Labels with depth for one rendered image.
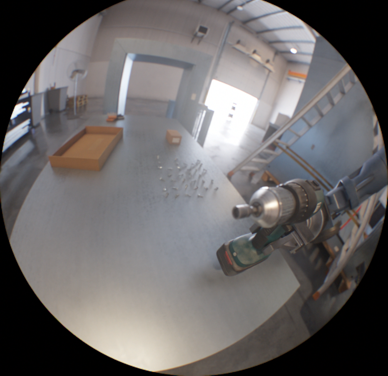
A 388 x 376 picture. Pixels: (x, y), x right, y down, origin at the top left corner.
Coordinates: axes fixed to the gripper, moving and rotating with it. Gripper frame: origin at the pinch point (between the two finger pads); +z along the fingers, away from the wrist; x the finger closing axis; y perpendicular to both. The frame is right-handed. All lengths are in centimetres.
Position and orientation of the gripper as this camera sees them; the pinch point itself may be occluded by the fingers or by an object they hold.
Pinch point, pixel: (266, 236)
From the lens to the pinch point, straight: 28.5
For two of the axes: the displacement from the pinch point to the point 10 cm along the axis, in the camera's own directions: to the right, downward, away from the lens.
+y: 2.6, -7.7, -5.8
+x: 2.9, 6.4, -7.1
